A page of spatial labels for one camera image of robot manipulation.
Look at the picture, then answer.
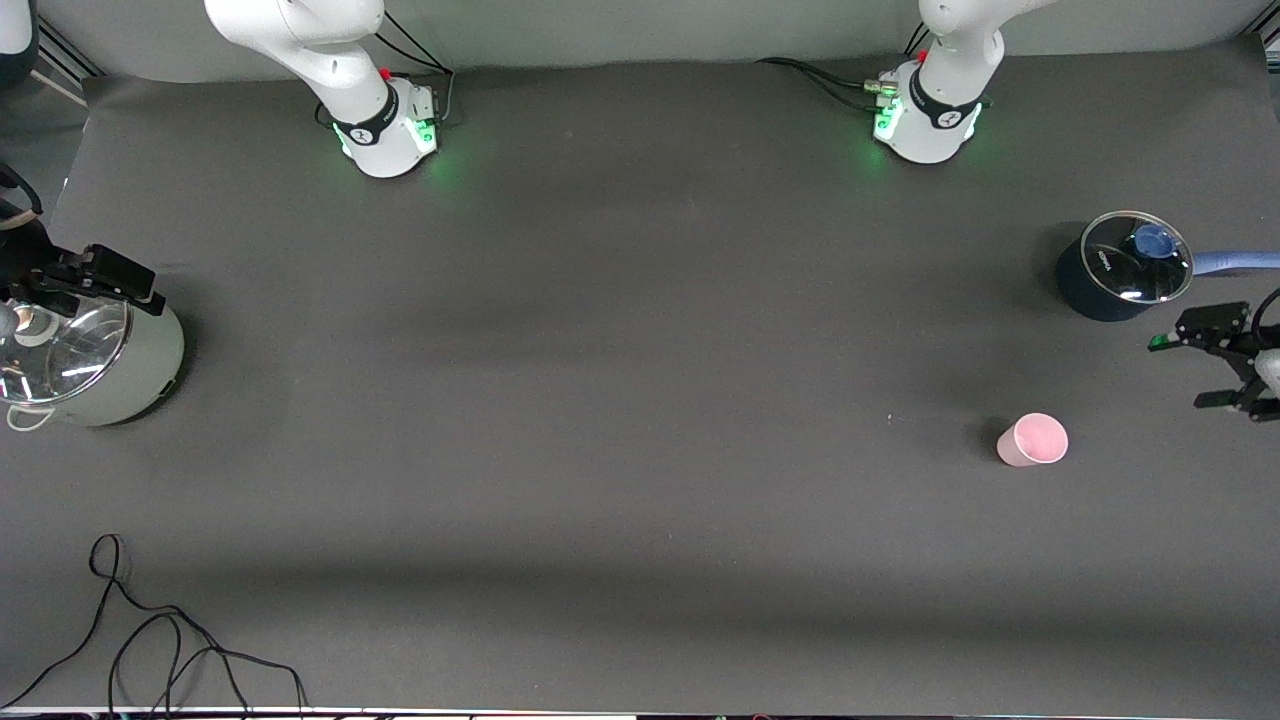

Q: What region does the thin black loose cable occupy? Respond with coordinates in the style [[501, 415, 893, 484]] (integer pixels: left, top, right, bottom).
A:
[[0, 533, 309, 713]]

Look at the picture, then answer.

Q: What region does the black arm base cable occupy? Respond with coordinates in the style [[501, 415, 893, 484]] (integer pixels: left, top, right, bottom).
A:
[[755, 20, 936, 113], [375, 8, 456, 126]]

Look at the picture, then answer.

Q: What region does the pink plastic cup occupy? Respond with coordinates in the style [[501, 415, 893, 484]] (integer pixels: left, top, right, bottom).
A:
[[996, 412, 1070, 469]]

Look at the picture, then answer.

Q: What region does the black right arm base cable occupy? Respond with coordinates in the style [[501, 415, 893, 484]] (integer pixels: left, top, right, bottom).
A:
[[375, 8, 456, 126]]

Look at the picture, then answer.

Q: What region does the glass pot lid with knob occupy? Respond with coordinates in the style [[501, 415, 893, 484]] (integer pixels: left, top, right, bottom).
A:
[[0, 298, 134, 406]]

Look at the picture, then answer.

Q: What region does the glass saucepan lid blue knob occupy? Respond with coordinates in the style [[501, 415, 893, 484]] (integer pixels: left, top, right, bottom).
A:
[[1082, 210, 1195, 304]]

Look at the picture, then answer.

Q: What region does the black right arm gripper cable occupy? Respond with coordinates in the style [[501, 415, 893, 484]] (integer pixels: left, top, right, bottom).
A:
[[0, 163, 44, 231]]

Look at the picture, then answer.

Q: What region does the dark grey table mat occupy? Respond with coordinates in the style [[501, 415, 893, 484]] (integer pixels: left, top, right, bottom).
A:
[[0, 38, 1280, 716]]

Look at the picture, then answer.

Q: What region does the dark blue saucepan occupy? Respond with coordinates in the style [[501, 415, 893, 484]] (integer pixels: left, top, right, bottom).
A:
[[1056, 222, 1280, 323]]

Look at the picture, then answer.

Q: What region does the black left arm base cable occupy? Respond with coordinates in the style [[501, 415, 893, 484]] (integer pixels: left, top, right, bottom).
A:
[[755, 20, 936, 113]]

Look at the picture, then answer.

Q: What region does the pale green cooking pot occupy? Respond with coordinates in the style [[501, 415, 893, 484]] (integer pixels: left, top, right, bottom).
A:
[[0, 290, 187, 433]]

